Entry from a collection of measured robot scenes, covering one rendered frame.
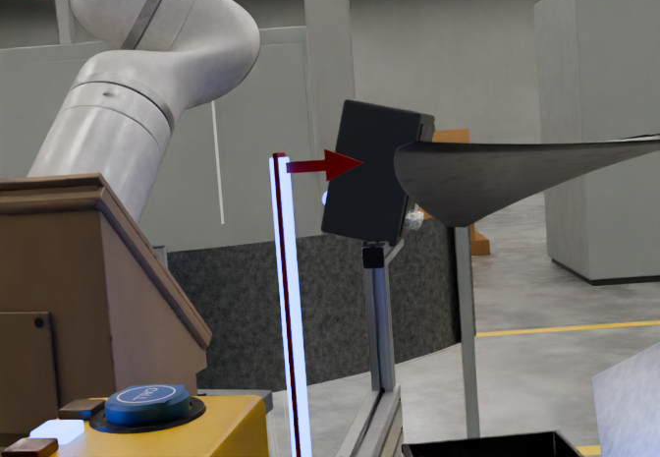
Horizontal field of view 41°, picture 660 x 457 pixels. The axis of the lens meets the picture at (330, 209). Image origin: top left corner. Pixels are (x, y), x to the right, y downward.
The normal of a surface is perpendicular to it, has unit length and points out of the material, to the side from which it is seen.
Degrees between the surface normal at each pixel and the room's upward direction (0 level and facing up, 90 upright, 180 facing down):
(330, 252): 90
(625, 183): 90
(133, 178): 81
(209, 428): 0
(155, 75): 71
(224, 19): 63
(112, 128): 58
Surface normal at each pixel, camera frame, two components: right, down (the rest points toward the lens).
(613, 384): -0.79, -0.48
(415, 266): 0.66, 0.00
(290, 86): -0.02, 0.07
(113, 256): 0.95, -0.04
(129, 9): 0.14, 0.38
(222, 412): -0.07, -0.99
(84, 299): -0.31, 0.10
